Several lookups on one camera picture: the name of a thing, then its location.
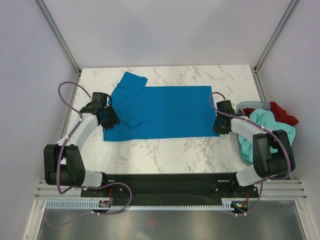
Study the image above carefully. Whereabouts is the blue t shirt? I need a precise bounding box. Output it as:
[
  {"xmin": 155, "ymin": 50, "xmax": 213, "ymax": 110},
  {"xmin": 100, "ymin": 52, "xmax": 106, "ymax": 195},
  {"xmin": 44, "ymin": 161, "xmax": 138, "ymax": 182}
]
[{"xmin": 103, "ymin": 72, "xmax": 219, "ymax": 142}]

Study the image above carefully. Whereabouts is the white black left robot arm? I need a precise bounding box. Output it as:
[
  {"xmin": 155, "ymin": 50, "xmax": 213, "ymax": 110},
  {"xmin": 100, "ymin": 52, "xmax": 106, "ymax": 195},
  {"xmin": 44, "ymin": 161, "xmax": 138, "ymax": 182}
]
[{"xmin": 43, "ymin": 92, "xmax": 120, "ymax": 197}]

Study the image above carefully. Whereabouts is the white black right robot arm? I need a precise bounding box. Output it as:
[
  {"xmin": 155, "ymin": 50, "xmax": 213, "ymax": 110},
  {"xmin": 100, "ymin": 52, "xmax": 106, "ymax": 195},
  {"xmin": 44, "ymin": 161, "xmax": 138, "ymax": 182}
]
[{"xmin": 211, "ymin": 100, "xmax": 295, "ymax": 197}]

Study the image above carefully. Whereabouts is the teal t shirt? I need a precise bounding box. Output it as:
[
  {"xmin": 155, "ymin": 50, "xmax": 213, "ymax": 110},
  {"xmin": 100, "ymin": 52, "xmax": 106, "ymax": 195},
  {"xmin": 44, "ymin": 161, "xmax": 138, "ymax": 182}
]
[{"xmin": 237, "ymin": 109, "xmax": 296, "ymax": 165}]

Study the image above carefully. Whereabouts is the translucent blue plastic basket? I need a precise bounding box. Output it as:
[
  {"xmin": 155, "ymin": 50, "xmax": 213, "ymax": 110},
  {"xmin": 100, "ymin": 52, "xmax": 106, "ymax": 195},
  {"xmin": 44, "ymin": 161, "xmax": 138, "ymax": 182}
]
[{"xmin": 235, "ymin": 101, "xmax": 275, "ymax": 165}]

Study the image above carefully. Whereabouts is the red t shirt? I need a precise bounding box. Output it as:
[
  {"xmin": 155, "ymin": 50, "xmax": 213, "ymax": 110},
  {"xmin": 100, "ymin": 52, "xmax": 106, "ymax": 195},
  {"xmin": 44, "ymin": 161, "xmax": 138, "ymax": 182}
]
[{"xmin": 236, "ymin": 101, "xmax": 299, "ymax": 126}]

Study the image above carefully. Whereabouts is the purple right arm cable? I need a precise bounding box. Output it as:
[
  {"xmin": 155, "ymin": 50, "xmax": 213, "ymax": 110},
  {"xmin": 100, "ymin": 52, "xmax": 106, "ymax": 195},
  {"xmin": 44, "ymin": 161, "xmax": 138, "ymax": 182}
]
[{"xmin": 208, "ymin": 92, "xmax": 293, "ymax": 218}]

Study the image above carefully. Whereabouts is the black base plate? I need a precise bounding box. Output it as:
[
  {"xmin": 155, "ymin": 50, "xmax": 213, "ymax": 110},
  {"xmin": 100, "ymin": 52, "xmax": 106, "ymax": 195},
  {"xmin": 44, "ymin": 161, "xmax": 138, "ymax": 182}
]
[{"xmin": 80, "ymin": 173, "xmax": 259, "ymax": 207}]

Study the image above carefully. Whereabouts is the white slotted cable duct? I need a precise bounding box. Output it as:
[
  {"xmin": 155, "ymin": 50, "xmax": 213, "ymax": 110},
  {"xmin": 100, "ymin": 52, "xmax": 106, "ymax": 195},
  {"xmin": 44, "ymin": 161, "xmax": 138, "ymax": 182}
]
[{"xmin": 45, "ymin": 199, "xmax": 245, "ymax": 211}]

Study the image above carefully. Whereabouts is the aluminium left corner post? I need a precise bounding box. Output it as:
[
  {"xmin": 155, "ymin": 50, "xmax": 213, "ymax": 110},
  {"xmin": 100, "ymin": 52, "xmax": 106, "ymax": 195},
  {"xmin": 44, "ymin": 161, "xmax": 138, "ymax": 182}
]
[{"xmin": 35, "ymin": 0, "xmax": 82, "ymax": 76}]

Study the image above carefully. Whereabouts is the aluminium corner post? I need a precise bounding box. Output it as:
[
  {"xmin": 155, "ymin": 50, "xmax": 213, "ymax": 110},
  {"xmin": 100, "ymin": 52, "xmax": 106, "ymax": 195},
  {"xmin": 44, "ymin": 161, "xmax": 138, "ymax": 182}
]
[
  {"xmin": 35, "ymin": 0, "xmax": 82, "ymax": 76},
  {"xmin": 252, "ymin": 0, "xmax": 300, "ymax": 74}
]

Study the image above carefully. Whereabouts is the aluminium right corner post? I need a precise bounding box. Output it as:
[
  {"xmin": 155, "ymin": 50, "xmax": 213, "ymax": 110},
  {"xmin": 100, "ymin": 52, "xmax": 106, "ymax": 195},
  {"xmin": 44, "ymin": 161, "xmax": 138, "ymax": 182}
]
[{"xmin": 252, "ymin": 0, "xmax": 300, "ymax": 74}]

